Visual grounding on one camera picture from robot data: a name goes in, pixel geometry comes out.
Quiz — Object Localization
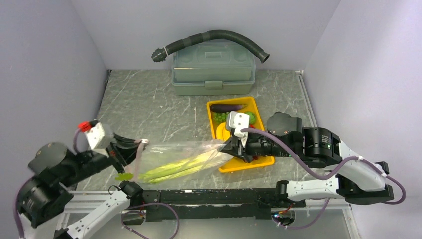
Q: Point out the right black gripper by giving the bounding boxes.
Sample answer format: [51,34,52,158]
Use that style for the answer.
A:
[217,128,296,163]

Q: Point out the clear zip top bag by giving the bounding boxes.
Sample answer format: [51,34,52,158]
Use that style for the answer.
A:
[126,139,224,184]

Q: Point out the yellow plastic tray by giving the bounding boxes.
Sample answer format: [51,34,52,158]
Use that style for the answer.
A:
[207,96,275,173]

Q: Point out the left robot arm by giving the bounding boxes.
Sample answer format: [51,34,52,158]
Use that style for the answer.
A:
[13,134,148,239]

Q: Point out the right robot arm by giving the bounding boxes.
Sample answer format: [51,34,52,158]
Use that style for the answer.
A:
[221,111,395,207]

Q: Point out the yellow toy bananas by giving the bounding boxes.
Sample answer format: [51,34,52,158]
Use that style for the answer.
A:
[215,123,231,141]

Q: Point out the green toy grapes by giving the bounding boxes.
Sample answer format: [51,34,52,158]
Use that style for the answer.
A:
[212,112,229,124]

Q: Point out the purple toy eggplant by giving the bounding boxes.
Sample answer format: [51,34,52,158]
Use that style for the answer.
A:
[210,104,247,113]

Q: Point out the grey plastic storage box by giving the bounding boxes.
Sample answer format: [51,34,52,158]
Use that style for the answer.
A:
[172,40,256,96]

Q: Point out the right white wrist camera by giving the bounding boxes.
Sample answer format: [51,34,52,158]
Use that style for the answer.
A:
[225,111,250,147]

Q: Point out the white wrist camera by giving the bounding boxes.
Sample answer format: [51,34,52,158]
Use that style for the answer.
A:
[78,120,114,151]
[225,111,250,147]

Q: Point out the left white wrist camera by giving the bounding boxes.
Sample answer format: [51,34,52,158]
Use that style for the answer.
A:
[78,120,114,151]

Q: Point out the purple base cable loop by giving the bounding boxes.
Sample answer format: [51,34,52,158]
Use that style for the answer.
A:
[120,201,180,239]

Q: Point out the black corrugated hose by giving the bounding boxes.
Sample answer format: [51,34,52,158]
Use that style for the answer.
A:
[151,29,270,64]

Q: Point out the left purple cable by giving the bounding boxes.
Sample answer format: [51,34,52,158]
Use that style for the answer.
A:
[13,128,83,239]

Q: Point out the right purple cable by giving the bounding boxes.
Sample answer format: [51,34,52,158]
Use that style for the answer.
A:
[240,127,407,231]

